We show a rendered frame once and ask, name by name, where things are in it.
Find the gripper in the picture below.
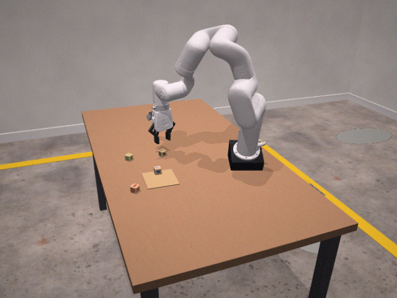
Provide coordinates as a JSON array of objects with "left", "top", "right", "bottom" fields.
[{"left": 148, "top": 108, "right": 175, "bottom": 144}]

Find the cream letter block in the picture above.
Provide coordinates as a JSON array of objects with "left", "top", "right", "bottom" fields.
[
  {"left": 125, "top": 153, "right": 133, "bottom": 161},
  {"left": 130, "top": 183, "right": 140, "bottom": 194},
  {"left": 158, "top": 149, "right": 167, "bottom": 157},
  {"left": 154, "top": 166, "right": 161, "bottom": 175}
]

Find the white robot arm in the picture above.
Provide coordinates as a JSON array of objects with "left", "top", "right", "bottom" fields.
[{"left": 152, "top": 25, "right": 266, "bottom": 160}]

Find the tan flat mat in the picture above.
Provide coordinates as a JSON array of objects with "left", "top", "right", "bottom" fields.
[{"left": 142, "top": 169, "right": 179, "bottom": 189}]

